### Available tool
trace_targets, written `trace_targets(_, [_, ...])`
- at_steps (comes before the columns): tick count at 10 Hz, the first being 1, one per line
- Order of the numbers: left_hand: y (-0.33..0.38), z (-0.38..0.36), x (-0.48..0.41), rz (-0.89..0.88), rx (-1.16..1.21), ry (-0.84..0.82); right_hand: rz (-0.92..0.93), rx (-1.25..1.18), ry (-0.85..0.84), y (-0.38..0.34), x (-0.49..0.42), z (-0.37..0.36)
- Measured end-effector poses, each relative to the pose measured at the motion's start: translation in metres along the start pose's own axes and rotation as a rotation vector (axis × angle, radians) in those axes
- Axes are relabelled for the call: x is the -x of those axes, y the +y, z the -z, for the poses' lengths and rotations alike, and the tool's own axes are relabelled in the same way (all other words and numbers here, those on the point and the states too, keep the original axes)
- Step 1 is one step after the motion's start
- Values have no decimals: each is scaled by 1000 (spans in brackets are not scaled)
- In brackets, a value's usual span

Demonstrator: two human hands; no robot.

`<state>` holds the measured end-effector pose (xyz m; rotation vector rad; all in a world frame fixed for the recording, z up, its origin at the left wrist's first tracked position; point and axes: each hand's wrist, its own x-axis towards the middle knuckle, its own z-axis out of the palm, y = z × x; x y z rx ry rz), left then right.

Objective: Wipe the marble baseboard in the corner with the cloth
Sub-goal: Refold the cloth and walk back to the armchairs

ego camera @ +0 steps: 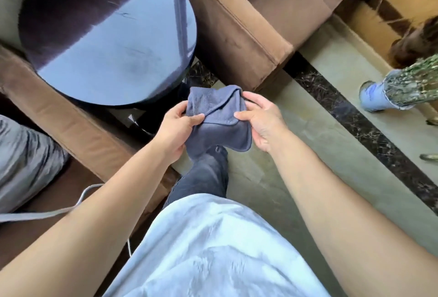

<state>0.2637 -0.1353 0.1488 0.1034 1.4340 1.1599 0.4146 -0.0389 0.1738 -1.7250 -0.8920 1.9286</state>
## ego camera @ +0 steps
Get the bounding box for brown suede sofa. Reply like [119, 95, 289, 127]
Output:
[161, 0, 389, 93]

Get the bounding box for person's right hand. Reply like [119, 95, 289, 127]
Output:
[234, 91, 285, 154]

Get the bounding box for blue-grey microfibre cloth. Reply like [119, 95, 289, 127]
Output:
[184, 85, 253, 163]

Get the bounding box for person's dark jeans leg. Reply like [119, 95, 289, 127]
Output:
[164, 146, 229, 209]

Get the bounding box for round black glossy side table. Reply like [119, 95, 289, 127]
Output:
[18, 0, 199, 136]

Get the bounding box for person's right forearm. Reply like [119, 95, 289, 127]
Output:
[268, 135, 438, 297]

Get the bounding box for brown suede armchair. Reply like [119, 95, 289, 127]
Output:
[0, 44, 183, 297]

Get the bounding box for person's left hand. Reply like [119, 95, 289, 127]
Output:
[153, 100, 206, 163]

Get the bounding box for person's left forearm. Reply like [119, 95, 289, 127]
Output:
[0, 139, 188, 297]

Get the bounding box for grey flat cable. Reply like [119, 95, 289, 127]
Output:
[0, 184, 133, 259]

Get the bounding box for dark brown fuzzy garment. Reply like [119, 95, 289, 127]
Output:
[389, 16, 438, 69]

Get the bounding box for person's light blue shirt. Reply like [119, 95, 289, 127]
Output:
[102, 193, 331, 297]

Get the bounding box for grey crumpled fabric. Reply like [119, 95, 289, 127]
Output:
[0, 115, 71, 216]

